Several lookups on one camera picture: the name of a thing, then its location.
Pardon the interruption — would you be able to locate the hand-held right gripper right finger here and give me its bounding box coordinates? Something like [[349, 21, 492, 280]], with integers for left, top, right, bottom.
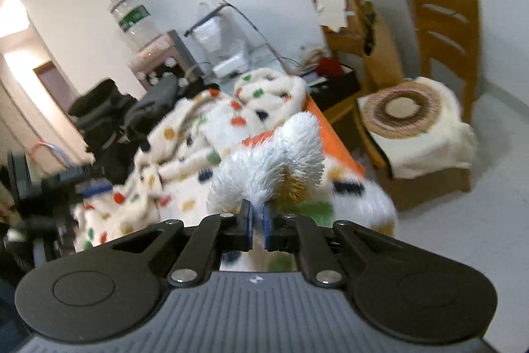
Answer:
[[263, 201, 399, 288]]

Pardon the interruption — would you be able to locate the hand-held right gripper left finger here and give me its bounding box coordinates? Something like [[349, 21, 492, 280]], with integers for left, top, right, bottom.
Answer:
[[109, 199, 254, 288]]

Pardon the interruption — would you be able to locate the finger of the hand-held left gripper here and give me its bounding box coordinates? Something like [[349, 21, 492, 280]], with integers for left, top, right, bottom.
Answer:
[[41, 165, 113, 205]]

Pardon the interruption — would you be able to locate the white fluffy polka-dot garment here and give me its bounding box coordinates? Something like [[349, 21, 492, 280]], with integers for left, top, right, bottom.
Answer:
[[73, 67, 398, 273]]

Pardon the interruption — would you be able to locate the black folded garment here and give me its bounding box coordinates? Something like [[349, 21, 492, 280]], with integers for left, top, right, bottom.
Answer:
[[67, 79, 139, 130]]

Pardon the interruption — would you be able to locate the brown wooden door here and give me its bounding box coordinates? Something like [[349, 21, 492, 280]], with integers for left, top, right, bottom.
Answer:
[[33, 61, 80, 111]]

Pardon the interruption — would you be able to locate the orange patterned mat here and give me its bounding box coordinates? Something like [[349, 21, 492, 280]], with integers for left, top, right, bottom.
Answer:
[[242, 94, 366, 176]]

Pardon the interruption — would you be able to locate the pink box with white knobs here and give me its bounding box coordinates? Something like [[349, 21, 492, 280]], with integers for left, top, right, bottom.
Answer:
[[127, 29, 198, 90]]

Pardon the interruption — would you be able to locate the black storage box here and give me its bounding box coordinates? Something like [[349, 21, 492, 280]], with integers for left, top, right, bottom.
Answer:
[[305, 65, 361, 111]]

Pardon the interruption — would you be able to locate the white power adapter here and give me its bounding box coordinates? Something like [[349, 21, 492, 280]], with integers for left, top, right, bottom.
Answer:
[[211, 54, 250, 78]]

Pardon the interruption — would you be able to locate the large clear plastic bottle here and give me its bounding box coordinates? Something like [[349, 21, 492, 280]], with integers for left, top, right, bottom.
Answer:
[[109, 0, 163, 50]]

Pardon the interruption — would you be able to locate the red cloth item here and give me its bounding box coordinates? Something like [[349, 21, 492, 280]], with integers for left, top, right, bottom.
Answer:
[[315, 57, 346, 77]]

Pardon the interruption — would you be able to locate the cream chair cover cloth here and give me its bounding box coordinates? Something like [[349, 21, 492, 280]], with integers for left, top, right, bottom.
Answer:
[[356, 77, 479, 181]]

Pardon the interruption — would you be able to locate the round woven brown cushion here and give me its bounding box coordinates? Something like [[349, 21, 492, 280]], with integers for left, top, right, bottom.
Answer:
[[363, 84, 443, 139]]

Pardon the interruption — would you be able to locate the clear plastic bag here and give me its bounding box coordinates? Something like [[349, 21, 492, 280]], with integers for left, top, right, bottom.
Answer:
[[184, 0, 251, 68]]

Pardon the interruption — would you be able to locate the brown cardboard box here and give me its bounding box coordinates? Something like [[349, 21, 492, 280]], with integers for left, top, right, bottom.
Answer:
[[311, 0, 405, 91]]

